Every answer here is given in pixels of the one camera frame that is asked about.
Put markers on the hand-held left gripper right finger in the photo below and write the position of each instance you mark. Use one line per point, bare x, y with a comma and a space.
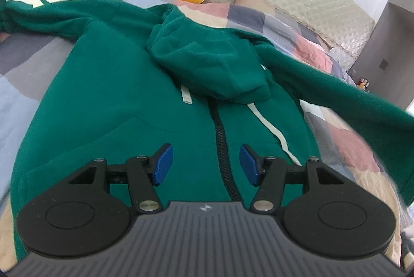
249, 163

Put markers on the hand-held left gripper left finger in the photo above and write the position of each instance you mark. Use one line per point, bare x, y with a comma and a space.
163, 163

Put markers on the green hoodie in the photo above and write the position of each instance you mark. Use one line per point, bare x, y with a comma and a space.
113, 86

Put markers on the cluster of small bottles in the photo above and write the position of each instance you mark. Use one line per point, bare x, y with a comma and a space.
364, 84

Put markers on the patchwork pillow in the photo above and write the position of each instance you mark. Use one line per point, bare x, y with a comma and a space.
249, 0

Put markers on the checkered patchwork blanket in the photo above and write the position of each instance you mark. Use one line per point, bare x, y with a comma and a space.
19, 57

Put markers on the dark cabinet switch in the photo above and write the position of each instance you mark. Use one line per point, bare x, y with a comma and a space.
383, 64

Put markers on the grey wall cabinet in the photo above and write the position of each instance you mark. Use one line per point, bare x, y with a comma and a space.
397, 37

